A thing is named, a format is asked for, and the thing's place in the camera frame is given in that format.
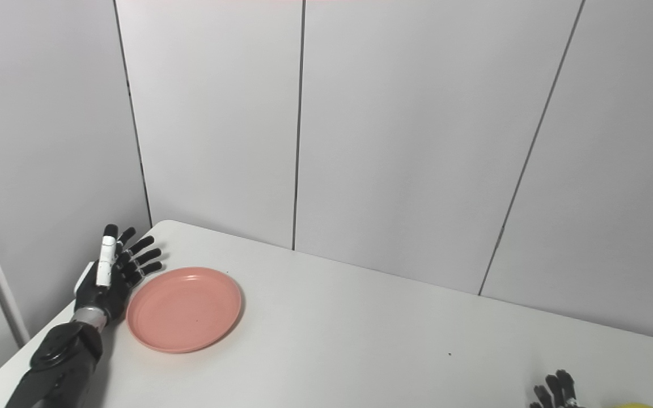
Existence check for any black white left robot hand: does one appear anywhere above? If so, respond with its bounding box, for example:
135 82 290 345
73 224 163 328

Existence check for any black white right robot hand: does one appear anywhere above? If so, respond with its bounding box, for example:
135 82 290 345
529 369 583 408

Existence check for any pink round plate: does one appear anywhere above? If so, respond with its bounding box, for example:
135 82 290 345
126 267 243 354

